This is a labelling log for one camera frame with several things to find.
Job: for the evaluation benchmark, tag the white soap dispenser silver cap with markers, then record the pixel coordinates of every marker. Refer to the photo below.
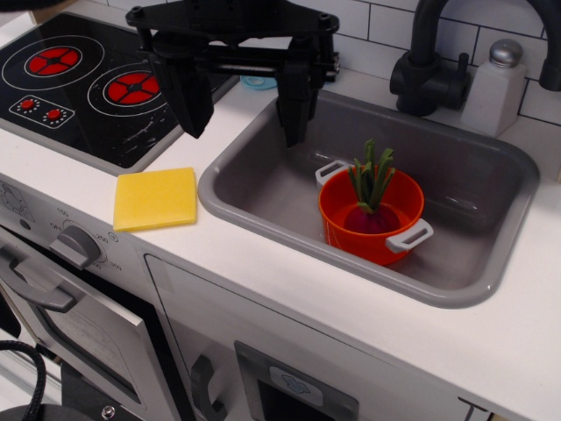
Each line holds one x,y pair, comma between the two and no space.
496,92

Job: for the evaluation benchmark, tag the grey oven door handle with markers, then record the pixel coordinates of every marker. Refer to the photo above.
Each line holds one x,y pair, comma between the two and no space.
37,284

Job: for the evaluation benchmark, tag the black toy faucet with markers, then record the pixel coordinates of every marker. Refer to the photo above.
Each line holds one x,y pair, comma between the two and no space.
420,81

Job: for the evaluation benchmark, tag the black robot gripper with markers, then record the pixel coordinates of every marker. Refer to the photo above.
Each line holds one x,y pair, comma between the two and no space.
272,38

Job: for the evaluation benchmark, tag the grey cabinet door handle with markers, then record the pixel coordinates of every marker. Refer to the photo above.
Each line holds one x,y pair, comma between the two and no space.
201,375

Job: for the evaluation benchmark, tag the grey toy sink basin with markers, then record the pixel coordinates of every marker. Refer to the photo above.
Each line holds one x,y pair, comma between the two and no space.
424,209

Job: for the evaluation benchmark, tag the yellow sponge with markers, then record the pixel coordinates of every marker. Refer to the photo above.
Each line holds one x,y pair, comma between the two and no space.
155,199

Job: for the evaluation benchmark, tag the grey oven knob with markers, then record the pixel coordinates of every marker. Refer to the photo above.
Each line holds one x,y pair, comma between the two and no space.
75,247

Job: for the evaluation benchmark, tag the orange toy pot grey handles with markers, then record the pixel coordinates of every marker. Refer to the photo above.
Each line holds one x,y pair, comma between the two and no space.
383,237

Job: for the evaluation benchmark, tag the light blue dish brush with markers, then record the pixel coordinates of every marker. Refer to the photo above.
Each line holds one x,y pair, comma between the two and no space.
258,82

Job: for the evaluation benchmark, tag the black toy stove top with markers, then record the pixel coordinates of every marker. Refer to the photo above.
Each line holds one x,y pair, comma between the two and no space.
77,86

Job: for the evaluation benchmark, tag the silver oven door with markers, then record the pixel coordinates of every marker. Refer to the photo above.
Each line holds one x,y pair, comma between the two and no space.
106,343

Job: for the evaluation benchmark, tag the grey dishwasher panel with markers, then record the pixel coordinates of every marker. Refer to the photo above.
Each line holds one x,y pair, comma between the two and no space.
276,391

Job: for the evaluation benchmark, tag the purple toy beet green leaves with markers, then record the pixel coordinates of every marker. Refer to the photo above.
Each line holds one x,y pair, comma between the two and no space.
369,181

